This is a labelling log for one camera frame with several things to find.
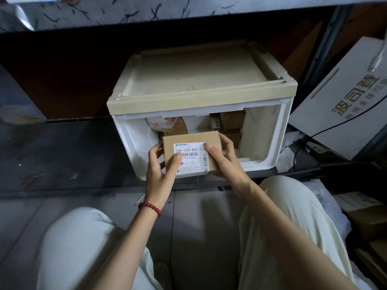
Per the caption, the white cable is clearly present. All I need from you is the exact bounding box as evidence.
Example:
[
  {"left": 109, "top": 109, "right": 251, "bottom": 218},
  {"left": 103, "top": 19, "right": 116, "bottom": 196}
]
[{"left": 367, "top": 28, "right": 387, "bottom": 73}]

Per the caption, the plain brown cardboard box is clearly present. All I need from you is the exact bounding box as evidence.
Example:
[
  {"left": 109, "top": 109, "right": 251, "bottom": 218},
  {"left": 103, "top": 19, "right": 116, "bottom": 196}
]
[{"left": 353, "top": 238, "right": 387, "bottom": 286}]

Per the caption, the metal shelf board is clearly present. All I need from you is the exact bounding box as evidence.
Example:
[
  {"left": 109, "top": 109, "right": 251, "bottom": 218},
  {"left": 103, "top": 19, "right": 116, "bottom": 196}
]
[{"left": 0, "top": 0, "right": 387, "bottom": 34}]

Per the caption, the white carton with grey print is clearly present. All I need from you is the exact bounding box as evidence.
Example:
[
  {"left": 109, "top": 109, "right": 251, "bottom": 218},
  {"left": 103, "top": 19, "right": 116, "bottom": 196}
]
[{"left": 289, "top": 36, "right": 387, "bottom": 161}]

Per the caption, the person's right forearm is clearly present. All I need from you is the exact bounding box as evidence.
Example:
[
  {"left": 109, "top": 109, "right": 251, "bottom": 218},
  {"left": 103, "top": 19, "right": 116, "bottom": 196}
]
[{"left": 239, "top": 180, "right": 360, "bottom": 290}]

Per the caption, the person's left forearm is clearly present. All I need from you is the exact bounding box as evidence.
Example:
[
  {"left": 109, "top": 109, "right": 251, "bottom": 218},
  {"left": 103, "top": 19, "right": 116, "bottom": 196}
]
[{"left": 86, "top": 200, "right": 164, "bottom": 290}]

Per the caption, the person's left hand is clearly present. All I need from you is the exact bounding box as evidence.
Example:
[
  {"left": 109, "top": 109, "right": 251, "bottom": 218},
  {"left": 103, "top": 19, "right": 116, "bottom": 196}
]
[{"left": 145, "top": 144, "right": 183, "bottom": 209}]

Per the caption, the crumpled white plastic bag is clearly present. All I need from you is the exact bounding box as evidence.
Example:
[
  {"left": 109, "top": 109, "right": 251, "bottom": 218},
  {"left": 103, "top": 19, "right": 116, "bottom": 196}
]
[{"left": 276, "top": 130, "right": 306, "bottom": 173}]

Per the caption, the white plastic sheet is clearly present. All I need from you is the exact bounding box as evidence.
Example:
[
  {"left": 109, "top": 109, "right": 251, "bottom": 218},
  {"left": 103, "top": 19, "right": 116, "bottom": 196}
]
[{"left": 302, "top": 178, "right": 355, "bottom": 242}]

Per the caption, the person's left trouser leg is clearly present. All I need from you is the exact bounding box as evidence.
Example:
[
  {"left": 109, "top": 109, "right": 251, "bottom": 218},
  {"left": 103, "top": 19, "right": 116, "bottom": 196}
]
[{"left": 36, "top": 207, "right": 164, "bottom": 290}]

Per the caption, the person's shoe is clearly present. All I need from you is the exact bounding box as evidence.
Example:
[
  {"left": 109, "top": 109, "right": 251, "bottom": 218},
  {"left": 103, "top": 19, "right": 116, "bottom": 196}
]
[{"left": 153, "top": 262, "right": 173, "bottom": 290}]

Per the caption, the small brown cardboard parcel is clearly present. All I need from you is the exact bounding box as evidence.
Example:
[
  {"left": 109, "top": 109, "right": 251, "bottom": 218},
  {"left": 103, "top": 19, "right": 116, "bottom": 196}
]
[
  {"left": 224, "top": 130, "right": 242, "bottom": 149},
  {"left": 219, "top": 111, "right": 246, "bottom": 131}
]

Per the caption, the black cable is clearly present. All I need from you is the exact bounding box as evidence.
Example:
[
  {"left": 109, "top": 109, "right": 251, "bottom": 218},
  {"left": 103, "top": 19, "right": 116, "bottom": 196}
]
[{"left": 293, "top": 95, "right": 387, "bottom": 171}]

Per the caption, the person's right hand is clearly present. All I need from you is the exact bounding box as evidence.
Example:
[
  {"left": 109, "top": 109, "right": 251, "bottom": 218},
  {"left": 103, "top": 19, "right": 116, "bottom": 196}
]
[{"left": 205, "top": 133, "right": 252, "bottom": 197}]

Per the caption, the parcel with red print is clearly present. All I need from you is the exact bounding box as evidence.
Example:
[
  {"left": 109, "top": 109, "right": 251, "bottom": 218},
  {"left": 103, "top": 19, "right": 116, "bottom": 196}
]
[{"left": 145, "top": 117, "right": 188, "bottom": 137}]

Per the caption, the grey metal shelf post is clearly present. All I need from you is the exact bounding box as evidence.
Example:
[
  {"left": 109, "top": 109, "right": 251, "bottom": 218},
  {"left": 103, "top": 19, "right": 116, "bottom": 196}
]
[{"left": 299, "top": 4, "right": 355, "bottom": 89}]

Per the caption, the red bead bracelet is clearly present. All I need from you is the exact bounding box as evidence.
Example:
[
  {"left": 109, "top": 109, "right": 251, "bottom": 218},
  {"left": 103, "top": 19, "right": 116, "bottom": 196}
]
[{"left": 138, "top": 202, "right": 162, "bottom": 218}]

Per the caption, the brown parcel with white label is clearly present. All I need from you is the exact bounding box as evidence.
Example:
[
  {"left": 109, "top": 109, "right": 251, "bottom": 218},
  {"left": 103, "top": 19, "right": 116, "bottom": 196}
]
[{"left": 163, "top": 130, "right": 224, "bottom": 179}]

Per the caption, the black device with label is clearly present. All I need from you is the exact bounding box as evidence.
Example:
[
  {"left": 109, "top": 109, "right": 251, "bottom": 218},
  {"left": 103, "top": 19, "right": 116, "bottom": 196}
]
[{"left": 305, "top": 141, "right": 328, "bottom": 155}]

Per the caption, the cardboard box with white label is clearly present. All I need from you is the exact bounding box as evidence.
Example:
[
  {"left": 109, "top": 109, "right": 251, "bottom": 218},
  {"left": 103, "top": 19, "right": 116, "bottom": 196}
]
[{"left": 333, "top": 191, "right": 387, "bottom": 242}]

